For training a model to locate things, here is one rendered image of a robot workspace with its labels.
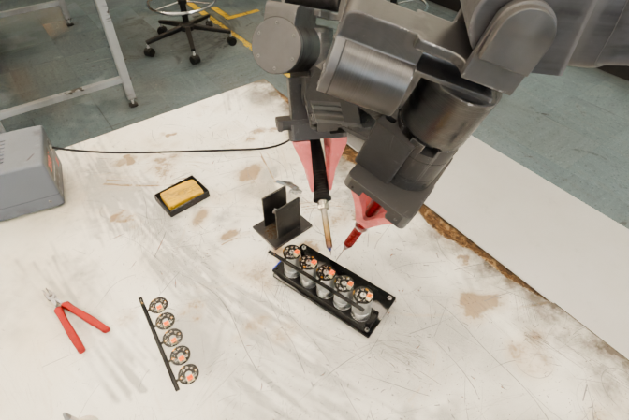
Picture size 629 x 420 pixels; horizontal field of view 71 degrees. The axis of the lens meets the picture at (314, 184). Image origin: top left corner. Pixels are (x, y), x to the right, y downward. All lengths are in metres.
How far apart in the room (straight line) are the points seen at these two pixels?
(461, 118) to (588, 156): 2.07
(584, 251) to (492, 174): 0.20
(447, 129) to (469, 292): 0.37
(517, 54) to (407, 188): 0.15
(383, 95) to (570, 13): 0.12
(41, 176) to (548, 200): 0.83
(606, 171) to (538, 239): 1.58
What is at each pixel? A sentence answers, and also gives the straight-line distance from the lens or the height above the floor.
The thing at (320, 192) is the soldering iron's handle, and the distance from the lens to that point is 0.57.
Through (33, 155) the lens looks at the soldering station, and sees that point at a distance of 0.81.
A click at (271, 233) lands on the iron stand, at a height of 0.75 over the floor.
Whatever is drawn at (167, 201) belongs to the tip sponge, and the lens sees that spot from 0.77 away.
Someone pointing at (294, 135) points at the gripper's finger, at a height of 0.96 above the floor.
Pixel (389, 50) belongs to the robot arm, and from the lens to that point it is 0.31.
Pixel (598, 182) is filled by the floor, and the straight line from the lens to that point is 2.25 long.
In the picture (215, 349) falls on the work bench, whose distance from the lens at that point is 0.60.
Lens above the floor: 1.28
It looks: 43 degrees down
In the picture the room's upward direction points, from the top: straight up
